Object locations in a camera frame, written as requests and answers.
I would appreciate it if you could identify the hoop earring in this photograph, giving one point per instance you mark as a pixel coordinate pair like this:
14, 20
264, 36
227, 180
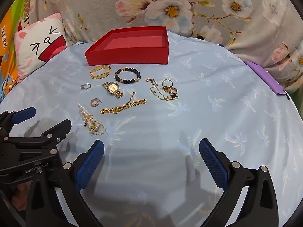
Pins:
92, 103

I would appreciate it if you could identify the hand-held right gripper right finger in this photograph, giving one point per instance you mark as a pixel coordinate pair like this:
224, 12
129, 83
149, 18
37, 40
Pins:
213, 164

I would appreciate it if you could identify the red cardboard box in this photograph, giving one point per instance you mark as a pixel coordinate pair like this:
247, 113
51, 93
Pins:
127, 54

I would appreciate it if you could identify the purple foam pad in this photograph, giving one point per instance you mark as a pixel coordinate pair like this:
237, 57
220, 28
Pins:
267, 78

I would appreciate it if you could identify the person's left hand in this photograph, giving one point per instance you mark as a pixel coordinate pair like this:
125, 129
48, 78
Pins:
19, 196

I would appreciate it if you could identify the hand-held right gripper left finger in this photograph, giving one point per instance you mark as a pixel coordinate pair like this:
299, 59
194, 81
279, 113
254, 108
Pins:
90, 164

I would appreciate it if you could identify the grey floral blanket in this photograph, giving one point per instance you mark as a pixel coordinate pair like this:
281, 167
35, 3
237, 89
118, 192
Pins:
94, 4

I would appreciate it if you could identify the white cat face cushion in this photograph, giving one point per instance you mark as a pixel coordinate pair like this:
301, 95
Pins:
42, 40

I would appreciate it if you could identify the gold bangle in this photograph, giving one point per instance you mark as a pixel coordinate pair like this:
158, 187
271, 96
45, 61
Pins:
99, 76

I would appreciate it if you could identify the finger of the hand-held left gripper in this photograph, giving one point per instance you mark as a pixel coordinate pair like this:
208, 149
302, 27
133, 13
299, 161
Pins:
59, 128
23, 114

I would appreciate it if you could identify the colourful play mat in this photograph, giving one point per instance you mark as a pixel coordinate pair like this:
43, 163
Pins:
9, 52

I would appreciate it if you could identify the gold wristwatch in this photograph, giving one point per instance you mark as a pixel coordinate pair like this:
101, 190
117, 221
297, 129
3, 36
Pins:
111, 87

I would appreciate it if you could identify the light blue patterned bedsheet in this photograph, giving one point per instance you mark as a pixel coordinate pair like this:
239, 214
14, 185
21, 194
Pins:
165, 123

